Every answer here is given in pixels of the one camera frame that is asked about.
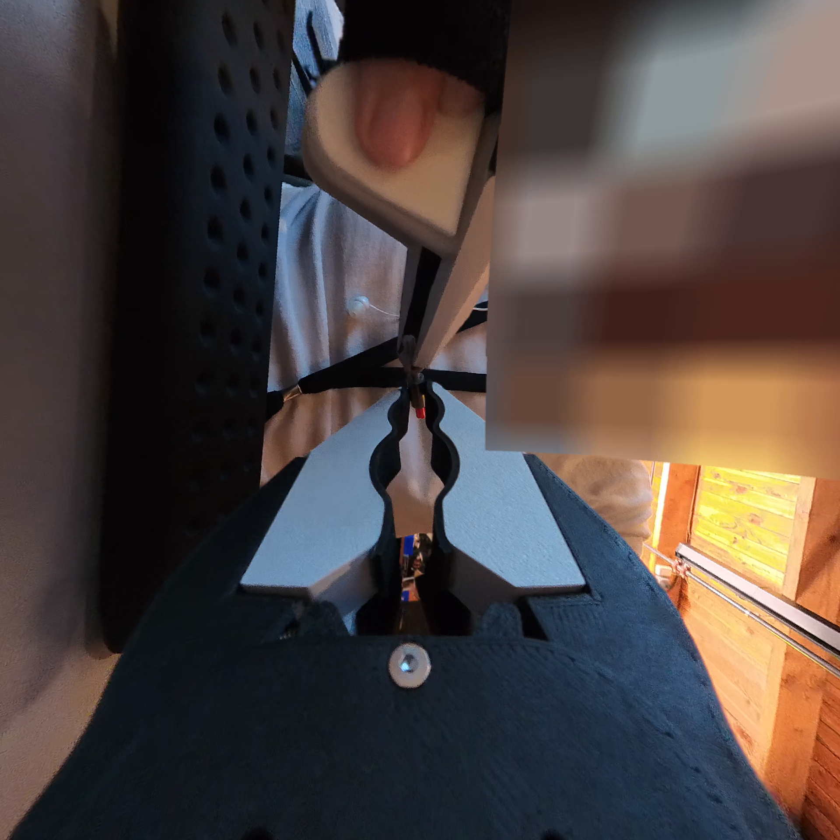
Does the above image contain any black chest strap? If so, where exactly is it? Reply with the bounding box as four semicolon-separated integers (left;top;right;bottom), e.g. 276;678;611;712
266;367;490;421

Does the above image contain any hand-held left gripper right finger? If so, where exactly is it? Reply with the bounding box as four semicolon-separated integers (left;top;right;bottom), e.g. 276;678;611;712
423;382;587;626

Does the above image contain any person's right hand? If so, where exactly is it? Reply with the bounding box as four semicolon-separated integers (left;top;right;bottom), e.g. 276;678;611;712
356;64;441;173

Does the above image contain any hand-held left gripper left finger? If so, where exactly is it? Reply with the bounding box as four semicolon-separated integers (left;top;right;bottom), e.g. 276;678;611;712
239;387;413;632

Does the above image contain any black perforated panel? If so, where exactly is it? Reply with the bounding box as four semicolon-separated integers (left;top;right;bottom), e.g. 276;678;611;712
98;0;295;654

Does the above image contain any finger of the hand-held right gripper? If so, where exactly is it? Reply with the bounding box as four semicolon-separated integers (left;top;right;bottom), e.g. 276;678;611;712
412;177;493;370
301;60;501;345

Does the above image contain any thin white cable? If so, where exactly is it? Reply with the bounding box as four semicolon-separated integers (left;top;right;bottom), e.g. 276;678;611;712
348;297;490;324

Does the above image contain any grey desk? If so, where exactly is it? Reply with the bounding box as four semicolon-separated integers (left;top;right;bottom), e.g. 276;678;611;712
0;0;132;840

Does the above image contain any metal rail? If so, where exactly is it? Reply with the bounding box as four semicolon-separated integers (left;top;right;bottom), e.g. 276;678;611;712
675;541;840;678

